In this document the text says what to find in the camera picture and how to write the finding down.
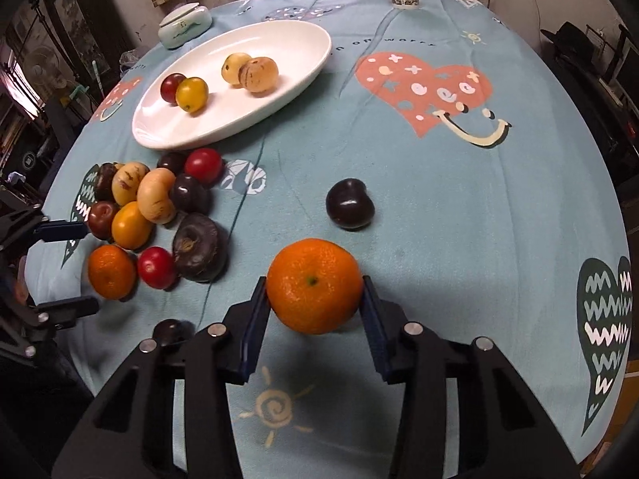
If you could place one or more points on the tan striped round fruit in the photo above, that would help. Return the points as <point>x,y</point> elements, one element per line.
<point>259,76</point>

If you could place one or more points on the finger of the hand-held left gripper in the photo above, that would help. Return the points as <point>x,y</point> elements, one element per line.
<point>70,308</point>
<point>62,230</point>

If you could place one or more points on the yellow tomato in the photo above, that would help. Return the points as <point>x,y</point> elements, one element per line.
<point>192,95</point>

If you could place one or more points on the large mandarin orange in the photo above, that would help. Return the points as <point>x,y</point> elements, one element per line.
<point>314,284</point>

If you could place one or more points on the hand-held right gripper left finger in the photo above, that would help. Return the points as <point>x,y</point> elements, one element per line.
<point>255,332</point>

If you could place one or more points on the celadon lidded ceramic dish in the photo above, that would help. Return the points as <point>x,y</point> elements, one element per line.
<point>184,27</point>

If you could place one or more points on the white oval plate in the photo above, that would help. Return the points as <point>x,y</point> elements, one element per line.
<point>284,52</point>

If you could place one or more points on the clear plastic bag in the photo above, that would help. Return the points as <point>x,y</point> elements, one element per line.
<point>129,59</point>

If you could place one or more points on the black computer monitor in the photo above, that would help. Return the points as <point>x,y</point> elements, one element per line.
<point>630,72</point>

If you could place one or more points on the small mandarin orange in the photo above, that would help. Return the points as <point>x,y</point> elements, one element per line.
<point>112,272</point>

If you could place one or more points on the orange-yellow tomato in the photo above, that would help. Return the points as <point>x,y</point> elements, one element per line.
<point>131,226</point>

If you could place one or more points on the large dark wrinkled fruit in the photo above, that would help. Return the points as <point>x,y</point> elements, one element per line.
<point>204,259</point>

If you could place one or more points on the dark red plum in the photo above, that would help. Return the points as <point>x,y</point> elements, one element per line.
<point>102,219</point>
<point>171,87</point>

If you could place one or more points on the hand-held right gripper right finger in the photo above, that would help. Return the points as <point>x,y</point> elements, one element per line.
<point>377,334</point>

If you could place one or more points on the small dark round fruit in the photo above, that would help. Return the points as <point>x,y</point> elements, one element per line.
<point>168,332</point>

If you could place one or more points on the teal printed tablecloth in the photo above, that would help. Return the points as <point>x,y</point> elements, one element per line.
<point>399,259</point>

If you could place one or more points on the dark purple plum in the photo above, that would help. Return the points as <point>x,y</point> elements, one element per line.
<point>349,205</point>
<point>171,161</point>
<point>192,194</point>

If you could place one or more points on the black hat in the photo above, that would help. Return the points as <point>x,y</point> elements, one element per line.
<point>569,40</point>

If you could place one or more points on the large tan round fruit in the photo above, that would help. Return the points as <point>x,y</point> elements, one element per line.
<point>127,182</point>
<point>154,199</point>

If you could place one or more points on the dark brown striped fruit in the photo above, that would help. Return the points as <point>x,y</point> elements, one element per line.
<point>104,182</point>

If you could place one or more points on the red tomato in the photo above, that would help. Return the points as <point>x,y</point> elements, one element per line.
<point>157,268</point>
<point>203,165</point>

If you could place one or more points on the yellow spotted round fruit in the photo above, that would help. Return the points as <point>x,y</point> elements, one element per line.
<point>231,67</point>

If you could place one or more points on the white standing fan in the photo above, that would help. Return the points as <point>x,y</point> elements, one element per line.
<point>42,67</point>

